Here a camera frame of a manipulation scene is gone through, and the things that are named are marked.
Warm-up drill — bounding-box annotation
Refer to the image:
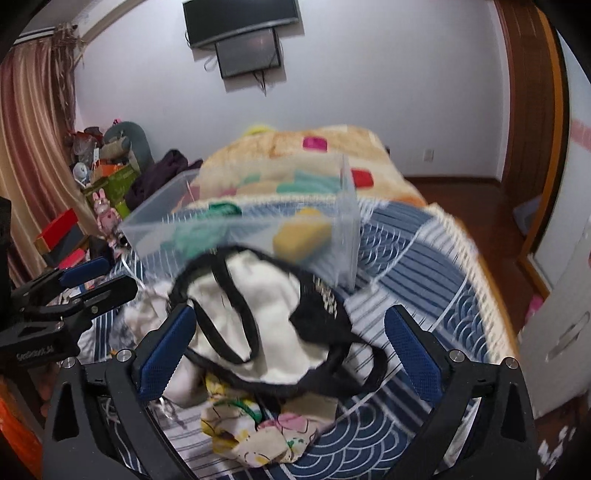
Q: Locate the black wall television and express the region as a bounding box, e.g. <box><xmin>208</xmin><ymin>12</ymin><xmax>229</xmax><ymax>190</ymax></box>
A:
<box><xmin>182</xmin><ymin>0</ymin><xmax>300</xmax><ymax>48</ymax></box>

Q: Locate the yellow green plush pillow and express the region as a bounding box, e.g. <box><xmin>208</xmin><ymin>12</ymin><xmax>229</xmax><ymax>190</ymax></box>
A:
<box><xmin>242</xmin><ymin>123</ymin><xmax>274</xmax><ymax>137</ymax></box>

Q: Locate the wall power socket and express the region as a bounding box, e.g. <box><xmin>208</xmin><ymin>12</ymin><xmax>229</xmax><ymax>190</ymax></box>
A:
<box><xmin>423</xmin><ymin>149</ymin><xmax>435</xmax><ymax>163</ymax></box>

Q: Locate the brown wooden door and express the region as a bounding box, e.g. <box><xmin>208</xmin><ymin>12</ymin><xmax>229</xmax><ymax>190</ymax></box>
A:
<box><xmin>494</xmin><ymin>1</ymin><xmax>568</xmax><ymax>206</ymax></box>

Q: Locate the black and white tote bag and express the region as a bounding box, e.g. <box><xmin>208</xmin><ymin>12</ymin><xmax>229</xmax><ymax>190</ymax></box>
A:
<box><xmin>168</xmin><ymin>245</ymin><xmax>388</xmax><ymax>398</ymax></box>

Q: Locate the yellow felt ball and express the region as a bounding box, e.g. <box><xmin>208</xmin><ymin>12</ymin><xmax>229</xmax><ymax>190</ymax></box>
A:
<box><xmin>273</xmin><ymin>207</ymin><xmax>332</xmax><ymax>263</ymax></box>

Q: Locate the small black wall monitor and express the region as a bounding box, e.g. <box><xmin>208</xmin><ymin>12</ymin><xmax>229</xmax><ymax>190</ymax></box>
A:
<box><xmin>215</xmin><ymin>28</ymin><xmax>281</xmax><ymax>80</ymax></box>

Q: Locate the pink rabbit toy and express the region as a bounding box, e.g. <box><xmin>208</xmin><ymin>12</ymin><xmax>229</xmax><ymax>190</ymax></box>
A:
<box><xmin>92</xmin><ymin>188</ymin><xmax>121</xmax><ymax>240</ymax></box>

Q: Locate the green cardboard box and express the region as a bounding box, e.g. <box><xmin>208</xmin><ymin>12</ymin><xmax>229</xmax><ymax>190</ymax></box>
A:
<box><xmin>83</xmin><ymin>165</ymin><xmax>139</xmax><ymax>218</ymax></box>

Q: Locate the beige colourful plush blanket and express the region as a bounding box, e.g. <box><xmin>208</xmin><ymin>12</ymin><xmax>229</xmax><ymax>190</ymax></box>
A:
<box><xmin>201</xmin><ymin>125</ymin><xmax>427</xmax><ymax>207</ymax></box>

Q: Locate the blue white patterned bedspread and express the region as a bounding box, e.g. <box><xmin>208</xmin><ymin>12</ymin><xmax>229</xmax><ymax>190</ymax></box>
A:
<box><xmin>75</xmin><ymin>195</ymin><xmax>516</xmax><ymax>480</ymax></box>

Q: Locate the striped red beige curtain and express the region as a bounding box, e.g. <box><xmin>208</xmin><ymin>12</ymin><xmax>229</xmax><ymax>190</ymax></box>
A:
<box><xmin>1</xmin><ymin>24</ymin><xmax>98</xmax><ymax>285</ymax></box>

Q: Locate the grey plush toy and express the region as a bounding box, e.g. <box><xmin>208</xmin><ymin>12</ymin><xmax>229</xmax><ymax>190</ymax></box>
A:
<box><xmin>99</xmin><ymin>121</ymin><xmax>154</xmax><ymax>173</ymax></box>

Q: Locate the teal green cloth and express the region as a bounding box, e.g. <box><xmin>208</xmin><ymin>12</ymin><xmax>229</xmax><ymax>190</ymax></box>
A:
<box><xmin>172</xmin><ymin>202</ymin><xmax>242</xmax><ymax>259</ymax></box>

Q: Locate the red box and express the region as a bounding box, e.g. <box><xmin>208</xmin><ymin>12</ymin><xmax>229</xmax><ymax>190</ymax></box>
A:
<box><xmin>34</xmin><ymin>208</ymin><xmax>85</xmax><ymax>255</ymax></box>

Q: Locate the white suitcase with stickers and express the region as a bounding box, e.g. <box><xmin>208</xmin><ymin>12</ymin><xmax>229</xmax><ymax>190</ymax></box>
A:
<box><xmin>520</xmin><ymin>224</ymin><xmax>590</xmax><ymax>419</ymax></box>

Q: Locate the clear plastic storage box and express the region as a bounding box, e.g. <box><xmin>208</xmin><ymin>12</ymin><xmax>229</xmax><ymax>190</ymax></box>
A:
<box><xmin>120</xmin><ymin>159</ymin><xmax>361</xmax><ymax>288</ymax></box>

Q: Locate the dark purple clothing pile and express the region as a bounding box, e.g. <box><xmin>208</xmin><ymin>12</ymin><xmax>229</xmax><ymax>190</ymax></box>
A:
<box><xmin>124</xmin><ymin>149</ymin><xmax>204</xmax><ymax>212</ymax></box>

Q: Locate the floral patterned cloth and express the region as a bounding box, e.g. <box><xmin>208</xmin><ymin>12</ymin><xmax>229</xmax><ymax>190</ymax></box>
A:
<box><xmin>200</xmin><ymin>374</ymin><xmax>338</xmax><ymax>468</ymax></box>

